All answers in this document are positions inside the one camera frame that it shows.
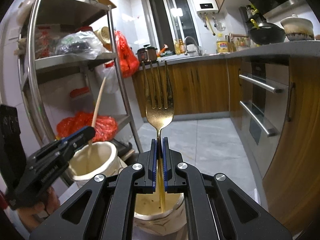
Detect wooden chopstick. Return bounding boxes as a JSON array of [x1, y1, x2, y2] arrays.
[[86, 77, 106, 172]]

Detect gold metal fork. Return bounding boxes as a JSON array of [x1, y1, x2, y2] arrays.
[[142, 62, 174, 212]]

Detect person's left hand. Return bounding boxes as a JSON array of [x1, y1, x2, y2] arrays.
[[16, 187, 60, 232]]

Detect red plastic bag lower shelf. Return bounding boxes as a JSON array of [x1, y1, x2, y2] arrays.
[[56, 110, 119, 143]]

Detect white ceramic utensil holder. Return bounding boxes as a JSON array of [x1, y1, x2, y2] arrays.
[[68, 142, 188, 239]]

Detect metal shelving rack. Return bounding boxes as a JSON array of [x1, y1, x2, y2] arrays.
[[17, 0, 143, 156]]

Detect red plastic bag hanging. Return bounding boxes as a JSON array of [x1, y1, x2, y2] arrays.
[[114, 30, 140, 78]]

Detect clear plastic bag on shelf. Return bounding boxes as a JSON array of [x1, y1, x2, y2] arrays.
[[55, 31, 109, 60]]

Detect black rice cooker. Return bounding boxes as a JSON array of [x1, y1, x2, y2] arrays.
[[136, 44, 157, 62]]

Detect chrome faucet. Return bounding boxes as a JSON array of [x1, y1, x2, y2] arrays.
[[184, 36, 202, 56]]

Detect yellow oil bottle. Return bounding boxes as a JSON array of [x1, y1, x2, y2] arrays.
[[216, 34, 228, 53]]

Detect window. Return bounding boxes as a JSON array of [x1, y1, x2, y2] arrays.
[[146, 0, 201, 53]]

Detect black wok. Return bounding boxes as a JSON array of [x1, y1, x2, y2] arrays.
[[248, 19, 286, 45]]

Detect white ceramic pot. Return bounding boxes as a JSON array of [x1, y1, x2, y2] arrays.
[[280, 14, 315, 41]]

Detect built-in oven with handles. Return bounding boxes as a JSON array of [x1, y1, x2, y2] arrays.
[[239, 61, 289, 177]]

